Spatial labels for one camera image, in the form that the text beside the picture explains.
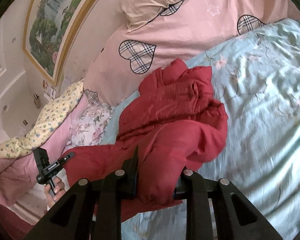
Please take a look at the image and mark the dark red sleeve forearm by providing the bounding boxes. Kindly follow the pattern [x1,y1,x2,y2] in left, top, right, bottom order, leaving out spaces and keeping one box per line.
[0,204,33,239]

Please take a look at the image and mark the yellow floral quilt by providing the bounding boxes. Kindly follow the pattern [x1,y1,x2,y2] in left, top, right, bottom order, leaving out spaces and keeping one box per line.
[0,81,88,159]

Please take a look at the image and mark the pink floral pillow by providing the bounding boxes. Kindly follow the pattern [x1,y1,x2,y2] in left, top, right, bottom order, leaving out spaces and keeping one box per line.
[63,95,113,151]

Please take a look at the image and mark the light blue floral bedsheet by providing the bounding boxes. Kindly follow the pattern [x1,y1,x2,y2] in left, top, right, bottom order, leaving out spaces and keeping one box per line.
[99,17,300,240]

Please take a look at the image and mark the gold framed landscape painting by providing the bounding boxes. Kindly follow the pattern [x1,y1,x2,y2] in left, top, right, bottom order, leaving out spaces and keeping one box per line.
[23,0,97,86]

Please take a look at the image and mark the person's left hand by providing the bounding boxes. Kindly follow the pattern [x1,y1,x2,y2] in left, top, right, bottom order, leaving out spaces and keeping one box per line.
[44,177,65,211]

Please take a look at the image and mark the pink duvet with plaid hearts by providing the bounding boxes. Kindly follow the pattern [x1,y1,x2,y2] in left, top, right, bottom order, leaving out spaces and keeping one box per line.
[83,0,300,106]

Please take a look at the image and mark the red puffer jacket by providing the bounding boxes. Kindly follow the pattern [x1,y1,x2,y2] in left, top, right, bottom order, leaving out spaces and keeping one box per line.
[65,59,228,220]

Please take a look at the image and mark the pink blanket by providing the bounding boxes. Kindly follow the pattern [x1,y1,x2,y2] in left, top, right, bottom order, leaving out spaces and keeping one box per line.
[0,95,88,206]

